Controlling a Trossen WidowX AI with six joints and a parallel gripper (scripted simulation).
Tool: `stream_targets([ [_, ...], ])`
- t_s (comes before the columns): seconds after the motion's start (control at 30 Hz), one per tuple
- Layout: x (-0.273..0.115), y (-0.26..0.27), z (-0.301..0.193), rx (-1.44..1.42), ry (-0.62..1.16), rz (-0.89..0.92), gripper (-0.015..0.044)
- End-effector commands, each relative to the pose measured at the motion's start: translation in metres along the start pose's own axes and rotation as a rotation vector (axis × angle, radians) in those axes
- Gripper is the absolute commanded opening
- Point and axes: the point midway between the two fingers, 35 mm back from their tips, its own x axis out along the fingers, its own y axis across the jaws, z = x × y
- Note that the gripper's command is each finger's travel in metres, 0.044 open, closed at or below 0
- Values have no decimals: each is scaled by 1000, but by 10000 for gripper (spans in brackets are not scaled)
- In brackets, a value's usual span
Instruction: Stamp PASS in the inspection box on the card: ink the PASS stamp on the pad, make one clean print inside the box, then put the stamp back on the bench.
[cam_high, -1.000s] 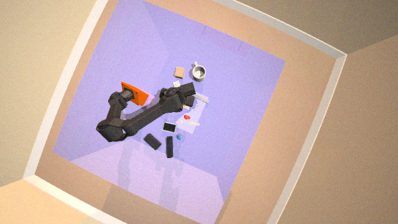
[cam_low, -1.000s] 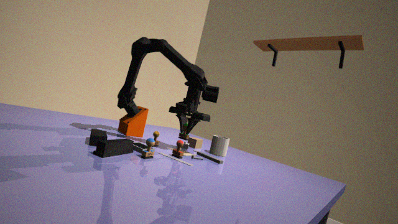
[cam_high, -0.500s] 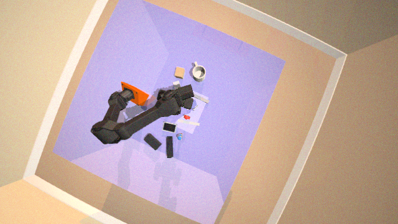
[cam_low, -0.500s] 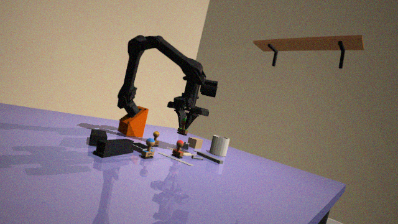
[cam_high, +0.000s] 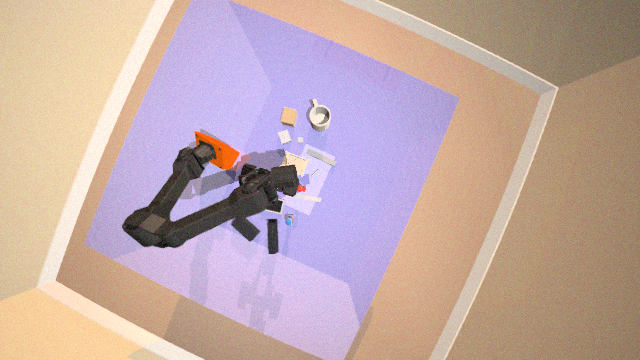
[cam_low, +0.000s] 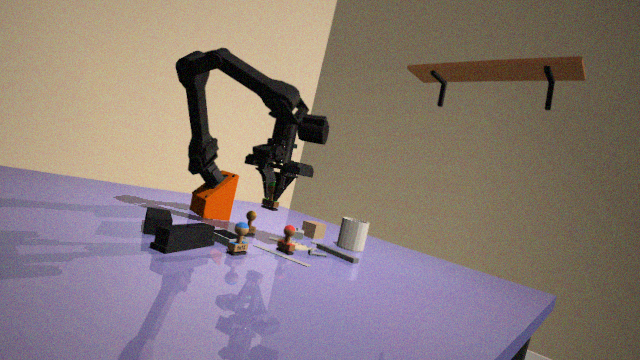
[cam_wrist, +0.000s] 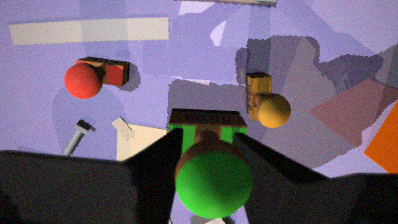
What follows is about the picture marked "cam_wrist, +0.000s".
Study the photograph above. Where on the beige card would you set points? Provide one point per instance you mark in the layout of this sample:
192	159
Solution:
133	138

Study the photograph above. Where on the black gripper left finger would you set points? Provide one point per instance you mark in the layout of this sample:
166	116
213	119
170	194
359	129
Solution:
57	189

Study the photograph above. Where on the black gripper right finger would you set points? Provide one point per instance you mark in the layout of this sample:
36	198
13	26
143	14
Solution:
287	192

